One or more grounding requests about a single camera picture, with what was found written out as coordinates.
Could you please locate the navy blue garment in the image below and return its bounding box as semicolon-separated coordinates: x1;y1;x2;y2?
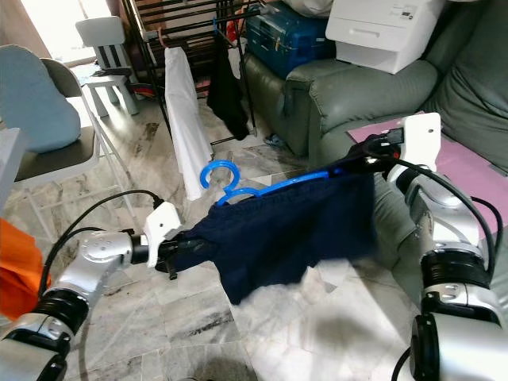
179;171;379;307

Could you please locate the blue plastic clothes hanger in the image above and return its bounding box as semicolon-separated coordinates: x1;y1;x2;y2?
200;159;347;208

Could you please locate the orange shirt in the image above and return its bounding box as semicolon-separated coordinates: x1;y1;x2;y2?
0;218;45;323

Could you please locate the grey green leather sofa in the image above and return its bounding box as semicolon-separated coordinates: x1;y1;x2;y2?
241;0;508;334

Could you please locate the pink mat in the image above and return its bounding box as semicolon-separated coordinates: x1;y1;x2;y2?
345;111;508;176

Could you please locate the white plastic folding table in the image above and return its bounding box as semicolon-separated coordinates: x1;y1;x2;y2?
0;127;24;188

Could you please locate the white hanging garment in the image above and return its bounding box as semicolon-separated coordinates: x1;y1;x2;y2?
165;46;212;202

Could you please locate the blue hard suitcase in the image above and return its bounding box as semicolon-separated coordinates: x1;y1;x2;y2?
246;2;339;79

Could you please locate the black hanging garment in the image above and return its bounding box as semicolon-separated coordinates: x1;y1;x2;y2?
206;40;252;143

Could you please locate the black metal clothes rack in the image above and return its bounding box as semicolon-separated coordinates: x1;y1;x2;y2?
123;0;264;152

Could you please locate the small white plastic chair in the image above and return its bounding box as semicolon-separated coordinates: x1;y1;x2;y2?
75;16;138;119

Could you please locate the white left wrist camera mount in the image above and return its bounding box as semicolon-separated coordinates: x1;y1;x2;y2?
143;201;184;267

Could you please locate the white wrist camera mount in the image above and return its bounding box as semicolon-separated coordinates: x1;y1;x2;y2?
143;201;184;267
389;113;444;188

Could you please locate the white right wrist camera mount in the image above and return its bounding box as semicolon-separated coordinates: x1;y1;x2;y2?
389;113;444;188

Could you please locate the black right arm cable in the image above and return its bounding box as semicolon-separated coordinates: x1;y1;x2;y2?
393;157;497;267

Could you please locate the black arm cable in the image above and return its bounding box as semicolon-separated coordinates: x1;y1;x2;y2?
45;190;166;279
393;157;497;267

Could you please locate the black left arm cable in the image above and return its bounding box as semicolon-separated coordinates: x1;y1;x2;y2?
45;190;166;279

